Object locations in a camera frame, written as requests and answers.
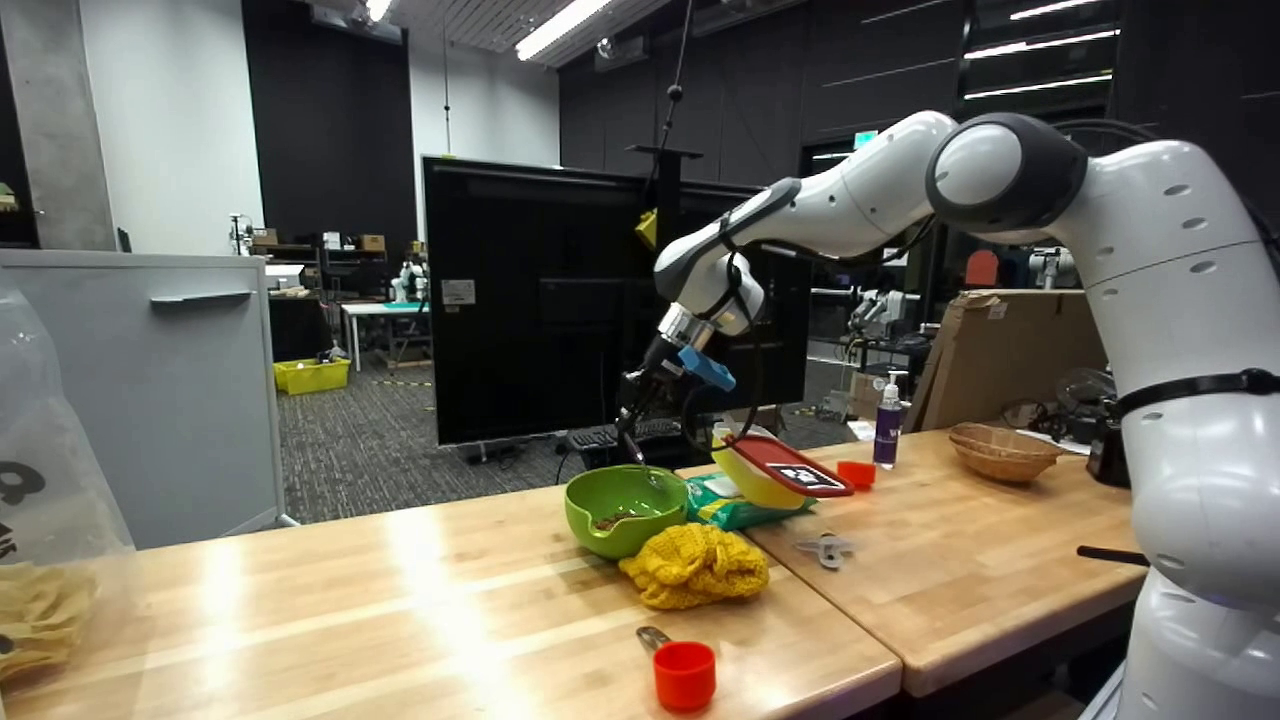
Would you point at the yellow crocheted cloth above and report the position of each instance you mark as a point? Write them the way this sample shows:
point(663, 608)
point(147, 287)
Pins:
point(694, 564)

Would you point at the clear plastic bag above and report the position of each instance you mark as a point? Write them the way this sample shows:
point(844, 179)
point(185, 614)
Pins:
point(53, 532)

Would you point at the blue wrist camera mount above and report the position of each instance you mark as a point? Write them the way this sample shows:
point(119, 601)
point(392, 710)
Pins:
point(704, 368)

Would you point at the purple soap pump bottle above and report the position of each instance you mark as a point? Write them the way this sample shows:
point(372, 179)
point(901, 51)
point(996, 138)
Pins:
point(888, 428)

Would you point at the black stand pole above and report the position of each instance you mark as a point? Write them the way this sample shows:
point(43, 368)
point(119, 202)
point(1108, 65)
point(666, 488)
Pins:
point(666, 186)

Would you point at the large black monitor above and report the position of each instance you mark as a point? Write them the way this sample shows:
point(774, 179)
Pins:
point(535, 307)

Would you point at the thin black rod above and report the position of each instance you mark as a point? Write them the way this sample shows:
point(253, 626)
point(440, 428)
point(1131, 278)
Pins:
point(1108, 554)

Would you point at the wooden bowl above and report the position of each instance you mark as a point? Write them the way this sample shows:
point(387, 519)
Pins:
point(1000, 452)

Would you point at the yellow storage bin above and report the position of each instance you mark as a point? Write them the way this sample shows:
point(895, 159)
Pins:
point(315, 376)

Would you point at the small grey metal piece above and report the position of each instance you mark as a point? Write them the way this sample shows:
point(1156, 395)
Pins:
point(828, 549)

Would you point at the yellow tag on pole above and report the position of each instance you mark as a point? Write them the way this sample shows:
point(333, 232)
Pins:
point(650, 227)

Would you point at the green yellow snack bag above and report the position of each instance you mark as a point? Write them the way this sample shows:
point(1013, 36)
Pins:
point(715, 510)

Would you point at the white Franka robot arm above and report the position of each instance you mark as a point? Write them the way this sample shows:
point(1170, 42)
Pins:
point(1172, 334)

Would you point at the green plastic bowl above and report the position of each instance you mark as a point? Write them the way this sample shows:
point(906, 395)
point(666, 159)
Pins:
point(622, 519)

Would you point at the yellow plastic container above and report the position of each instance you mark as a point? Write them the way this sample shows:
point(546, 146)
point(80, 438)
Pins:
point(747, 484)

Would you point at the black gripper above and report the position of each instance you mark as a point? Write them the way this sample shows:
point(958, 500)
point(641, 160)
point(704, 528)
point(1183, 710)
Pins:
point(671, 389)

